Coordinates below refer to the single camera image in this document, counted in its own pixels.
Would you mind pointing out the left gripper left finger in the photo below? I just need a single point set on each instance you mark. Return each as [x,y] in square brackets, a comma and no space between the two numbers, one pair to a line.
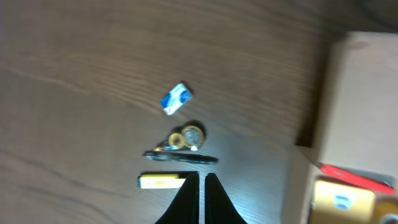
[184,208]

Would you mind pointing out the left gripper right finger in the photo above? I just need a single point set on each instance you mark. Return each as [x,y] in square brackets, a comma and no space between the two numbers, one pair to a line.
[219,209]

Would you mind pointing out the yellow highlighter marker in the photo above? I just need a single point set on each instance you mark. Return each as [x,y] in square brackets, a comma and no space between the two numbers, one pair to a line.
[163,180]

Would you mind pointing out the black pen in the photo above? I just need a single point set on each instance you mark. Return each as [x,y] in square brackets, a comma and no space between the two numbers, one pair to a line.
[180,157]

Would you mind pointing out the correction tape dispenser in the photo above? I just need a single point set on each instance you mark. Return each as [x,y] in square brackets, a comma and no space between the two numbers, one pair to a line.
[188,137]

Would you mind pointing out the small blue white box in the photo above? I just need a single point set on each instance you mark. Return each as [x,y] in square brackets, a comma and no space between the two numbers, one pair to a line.
[179,95]

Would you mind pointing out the yellow sticky note pad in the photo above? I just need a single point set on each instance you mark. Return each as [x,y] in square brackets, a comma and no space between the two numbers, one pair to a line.
[334,203]

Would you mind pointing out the red black stapler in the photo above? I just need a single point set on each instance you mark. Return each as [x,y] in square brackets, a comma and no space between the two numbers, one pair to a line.
[357,180]

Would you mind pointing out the yellow tape roll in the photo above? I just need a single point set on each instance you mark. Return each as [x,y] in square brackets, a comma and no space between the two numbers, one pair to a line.
[385,211]

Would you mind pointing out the brown cardboard box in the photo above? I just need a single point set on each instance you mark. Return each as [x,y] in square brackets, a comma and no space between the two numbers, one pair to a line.
[356,128]

